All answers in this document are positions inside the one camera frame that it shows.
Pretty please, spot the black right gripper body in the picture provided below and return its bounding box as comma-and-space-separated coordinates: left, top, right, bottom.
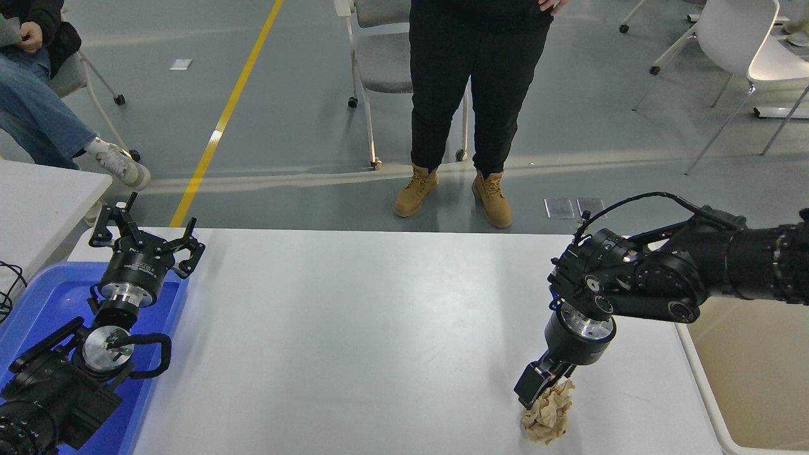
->
547, 310, 615, 366

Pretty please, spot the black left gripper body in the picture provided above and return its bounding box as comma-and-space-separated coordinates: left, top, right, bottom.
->
100, 245, 171, 294

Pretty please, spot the tan paper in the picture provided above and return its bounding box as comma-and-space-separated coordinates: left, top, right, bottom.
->
520, 379, 575, 445

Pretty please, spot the seated person's hand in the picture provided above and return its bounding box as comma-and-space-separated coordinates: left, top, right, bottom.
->
20, 22, 44, 53

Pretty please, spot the blue plastic tray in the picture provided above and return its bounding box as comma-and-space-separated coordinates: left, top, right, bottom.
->
0, 262, 190, 455

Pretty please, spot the white side table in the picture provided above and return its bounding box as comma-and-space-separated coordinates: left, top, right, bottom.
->
0, 159, 113, 298

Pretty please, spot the seated person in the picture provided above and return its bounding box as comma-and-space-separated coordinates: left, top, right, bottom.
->
0, 0, 151, 225

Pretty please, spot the grey wheeled chair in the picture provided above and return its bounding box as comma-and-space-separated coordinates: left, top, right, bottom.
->
49, 0, 141, 162

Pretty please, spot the large pale plastic bin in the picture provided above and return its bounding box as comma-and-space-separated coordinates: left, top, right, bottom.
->
676, 297, 809, 455

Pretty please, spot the grey padded white-framed chair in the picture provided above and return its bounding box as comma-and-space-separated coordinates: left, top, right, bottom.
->
334, 0, 470, 171

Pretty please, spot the white-legged castor chair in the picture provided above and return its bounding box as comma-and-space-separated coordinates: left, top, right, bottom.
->
619, 0, 702, 76

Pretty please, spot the standing person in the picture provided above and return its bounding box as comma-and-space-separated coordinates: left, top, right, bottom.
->
393, 0, 569, 229

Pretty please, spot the white furniture foot bar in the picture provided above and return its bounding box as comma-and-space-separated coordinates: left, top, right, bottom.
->
752, 106, 809, 119

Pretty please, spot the white shell chair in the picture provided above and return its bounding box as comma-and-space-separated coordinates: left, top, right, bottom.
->
632, 0, 809, 174

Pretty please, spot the black cable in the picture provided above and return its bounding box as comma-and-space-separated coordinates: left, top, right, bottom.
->
0, 261, 27, 324

